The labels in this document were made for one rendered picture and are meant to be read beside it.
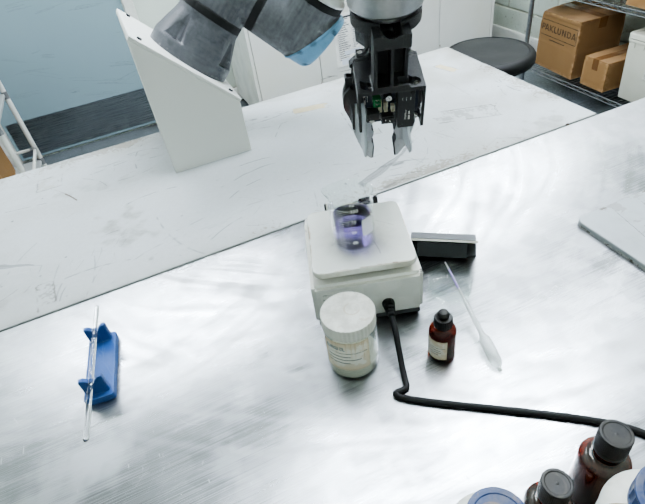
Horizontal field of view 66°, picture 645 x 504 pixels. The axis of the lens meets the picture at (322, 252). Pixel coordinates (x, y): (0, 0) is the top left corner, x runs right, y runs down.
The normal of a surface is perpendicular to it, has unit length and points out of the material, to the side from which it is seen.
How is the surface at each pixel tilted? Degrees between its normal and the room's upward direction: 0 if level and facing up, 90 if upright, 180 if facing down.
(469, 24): 90
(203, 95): 90
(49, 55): 90
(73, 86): 90
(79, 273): 0
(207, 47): 78
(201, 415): 0
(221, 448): 0
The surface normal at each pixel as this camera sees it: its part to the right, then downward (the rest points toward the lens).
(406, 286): 0.09, 0.64
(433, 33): 0.40, 0.56
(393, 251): -0.12, -0.75
